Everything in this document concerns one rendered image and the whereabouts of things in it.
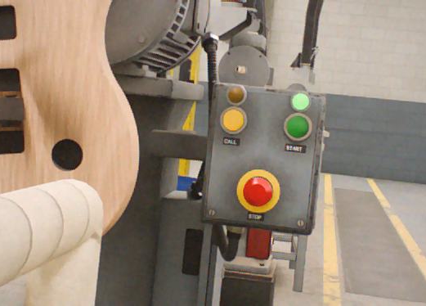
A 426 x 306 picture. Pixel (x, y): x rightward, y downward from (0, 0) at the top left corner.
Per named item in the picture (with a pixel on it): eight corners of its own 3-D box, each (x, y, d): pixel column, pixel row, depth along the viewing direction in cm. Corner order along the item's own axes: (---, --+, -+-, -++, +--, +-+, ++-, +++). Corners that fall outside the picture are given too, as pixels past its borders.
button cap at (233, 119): (222, 129, 131) (225, 108, 131) (244, 132, 130) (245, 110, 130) (221, 129, 129) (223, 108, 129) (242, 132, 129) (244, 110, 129)
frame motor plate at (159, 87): (79, 88, 178) (81, 69, 178) (203, 101, 175) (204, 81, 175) (17, 82, 143) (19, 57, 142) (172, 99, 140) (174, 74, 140)
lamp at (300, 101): (289, 111, 129) (290, 89, 129) (310, 113, 128) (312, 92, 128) (288, 111, 128) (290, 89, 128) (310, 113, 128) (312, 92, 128)
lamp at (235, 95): (224, 105, 130) (226, 83, 130) (245, 106, 129) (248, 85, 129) (224, 105, 129) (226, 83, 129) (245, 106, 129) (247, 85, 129)
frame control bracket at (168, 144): (153, 154, 146) (155, 129, 145) (272, 167, 143) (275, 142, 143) (148, 155, 142) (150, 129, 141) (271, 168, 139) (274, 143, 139)
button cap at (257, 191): (243, 202, 131) (246, 174, 131) (271, 205, 131) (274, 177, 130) (240, 205, 127) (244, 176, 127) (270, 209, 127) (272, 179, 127)
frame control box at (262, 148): (183, 236, 156) (199, 83, 154) (311, 252, 153) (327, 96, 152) (157, 259, 131) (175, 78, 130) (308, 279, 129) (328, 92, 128)
